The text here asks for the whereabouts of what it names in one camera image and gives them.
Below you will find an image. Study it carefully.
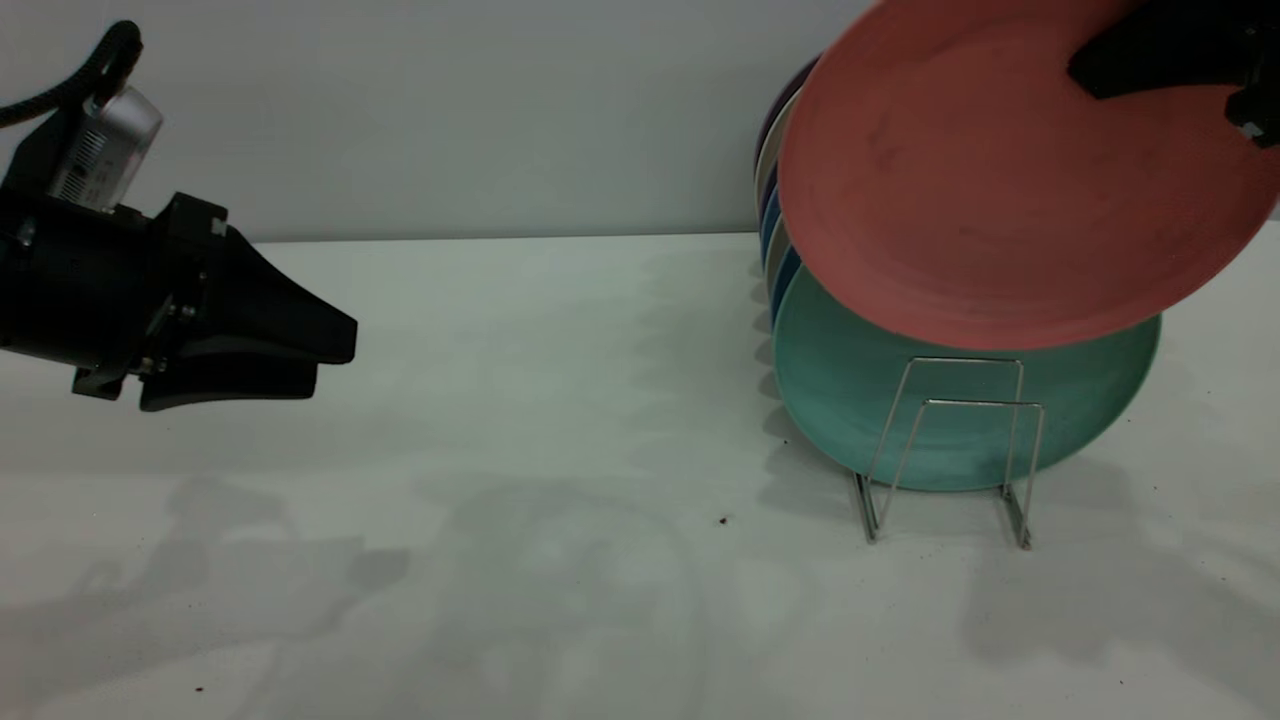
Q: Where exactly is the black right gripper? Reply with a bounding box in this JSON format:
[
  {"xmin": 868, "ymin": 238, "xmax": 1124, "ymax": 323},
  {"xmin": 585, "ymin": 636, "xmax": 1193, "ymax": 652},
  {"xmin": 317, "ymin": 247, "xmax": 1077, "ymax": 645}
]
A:
[{"xmin": 1067, "ymin": 0, "xmax": 1280, "ymax": 150}]

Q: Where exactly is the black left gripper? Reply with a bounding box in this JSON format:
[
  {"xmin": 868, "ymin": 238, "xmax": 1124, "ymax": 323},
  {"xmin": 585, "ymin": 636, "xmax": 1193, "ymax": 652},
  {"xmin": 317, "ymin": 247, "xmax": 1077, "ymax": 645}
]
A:
[{"xmin": 0, "ymin": 192, "xmax": 359, "ymax": 414}]

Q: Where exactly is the pink round plate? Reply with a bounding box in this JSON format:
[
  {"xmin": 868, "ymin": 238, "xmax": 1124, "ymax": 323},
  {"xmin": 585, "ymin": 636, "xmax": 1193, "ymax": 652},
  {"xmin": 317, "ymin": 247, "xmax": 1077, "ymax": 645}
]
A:
[{"xmin": 778, "ymin": 0, "xmax": 1280, "ymax": 352}]

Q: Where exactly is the dark brown round plate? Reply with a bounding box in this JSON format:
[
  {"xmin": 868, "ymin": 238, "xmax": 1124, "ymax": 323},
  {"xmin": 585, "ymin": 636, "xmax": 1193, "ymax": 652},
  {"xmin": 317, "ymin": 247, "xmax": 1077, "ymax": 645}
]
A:
[{"xmin": 755, "ymin": 55, "xmax": 823, "ymax": 166}]

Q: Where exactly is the teal green round plate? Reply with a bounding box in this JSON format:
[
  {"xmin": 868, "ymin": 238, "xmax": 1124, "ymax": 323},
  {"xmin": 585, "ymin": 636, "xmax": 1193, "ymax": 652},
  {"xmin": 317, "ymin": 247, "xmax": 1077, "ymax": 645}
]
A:
[{"xmin": 772, "ymin": 265, "xmax": 1163, "ymax": 493}]

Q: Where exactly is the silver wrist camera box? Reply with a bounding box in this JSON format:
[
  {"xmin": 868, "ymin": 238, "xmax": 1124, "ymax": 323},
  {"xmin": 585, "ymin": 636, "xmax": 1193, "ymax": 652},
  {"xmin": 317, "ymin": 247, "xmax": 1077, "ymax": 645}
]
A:
[{"xmin": 47, "ymin": 85, "xmax": 165, "ymax": 214}]

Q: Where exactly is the black braided cable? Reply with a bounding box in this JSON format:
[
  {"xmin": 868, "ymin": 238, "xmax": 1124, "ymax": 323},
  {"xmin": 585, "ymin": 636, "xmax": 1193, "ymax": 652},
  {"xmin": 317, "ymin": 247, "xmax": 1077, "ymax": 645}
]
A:
[{"xmin": 0, "ymin": 20, "xmax": 144, "ymax": 130}]

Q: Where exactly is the silver wire plate rack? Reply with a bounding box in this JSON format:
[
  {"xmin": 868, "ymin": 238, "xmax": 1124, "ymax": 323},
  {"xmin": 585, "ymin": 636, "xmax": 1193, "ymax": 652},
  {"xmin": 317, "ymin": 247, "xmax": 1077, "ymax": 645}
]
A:
[{"xmin": 853, "ymin": 356, "xmax": 1047, "ymax": 552}]

